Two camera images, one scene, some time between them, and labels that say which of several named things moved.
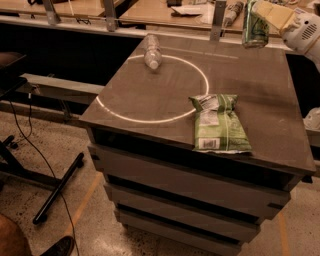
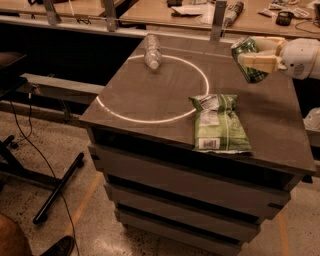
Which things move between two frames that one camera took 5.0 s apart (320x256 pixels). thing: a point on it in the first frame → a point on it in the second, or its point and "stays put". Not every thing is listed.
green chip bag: [217, 126] stays put
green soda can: [255, 33] → [247, 45]
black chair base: [12, 171] stays put
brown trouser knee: [13, 241] stays put
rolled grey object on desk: [233, 9] stays put
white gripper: [301, 32] → [297, 58]
